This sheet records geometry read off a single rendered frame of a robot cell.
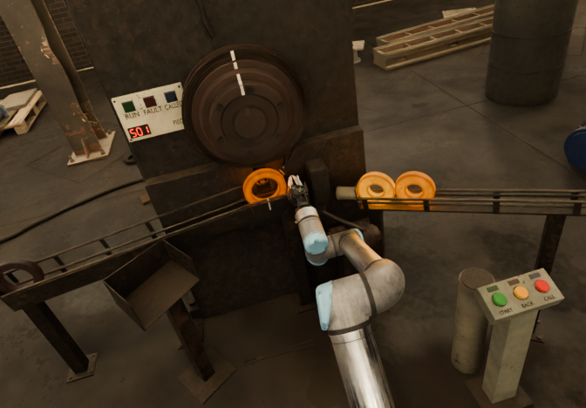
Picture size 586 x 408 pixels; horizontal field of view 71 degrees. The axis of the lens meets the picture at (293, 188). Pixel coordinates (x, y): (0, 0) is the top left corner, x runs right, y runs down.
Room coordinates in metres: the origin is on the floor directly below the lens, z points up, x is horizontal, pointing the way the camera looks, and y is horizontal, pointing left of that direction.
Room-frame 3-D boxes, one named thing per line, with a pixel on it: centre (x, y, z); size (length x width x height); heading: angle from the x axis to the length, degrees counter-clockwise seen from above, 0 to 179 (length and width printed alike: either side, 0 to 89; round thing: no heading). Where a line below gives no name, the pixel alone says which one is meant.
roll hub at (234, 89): (1.37, 0.11, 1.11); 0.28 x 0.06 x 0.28; 97
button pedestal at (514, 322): (0.82, -0.65, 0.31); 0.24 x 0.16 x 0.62; 97
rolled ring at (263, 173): (1.47, 0.12, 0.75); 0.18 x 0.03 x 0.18; 97
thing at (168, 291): (1.14, 0.58, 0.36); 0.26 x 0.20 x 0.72; 132
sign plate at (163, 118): (1.54, 0.47, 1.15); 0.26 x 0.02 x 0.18; 97
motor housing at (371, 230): (1.38, -0.23, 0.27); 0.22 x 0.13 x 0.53; 97
